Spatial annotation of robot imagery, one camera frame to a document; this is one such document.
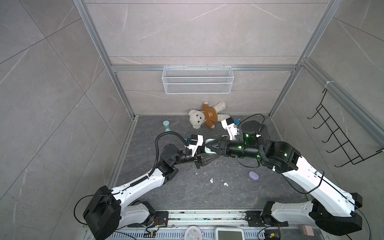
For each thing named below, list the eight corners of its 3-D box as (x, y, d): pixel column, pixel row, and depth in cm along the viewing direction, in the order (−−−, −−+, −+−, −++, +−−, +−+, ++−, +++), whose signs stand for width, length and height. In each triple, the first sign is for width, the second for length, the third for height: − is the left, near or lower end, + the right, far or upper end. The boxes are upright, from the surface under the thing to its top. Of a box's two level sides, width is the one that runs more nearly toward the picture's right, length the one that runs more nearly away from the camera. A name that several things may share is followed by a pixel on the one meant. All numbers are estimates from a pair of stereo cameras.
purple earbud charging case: (254, 183, 87) (257, 180, 83) (246, 174, 91) (249, 171, 87) (257, 180, 88) (260, 177, 84) (250, 172, 92) (252, 168, 88)
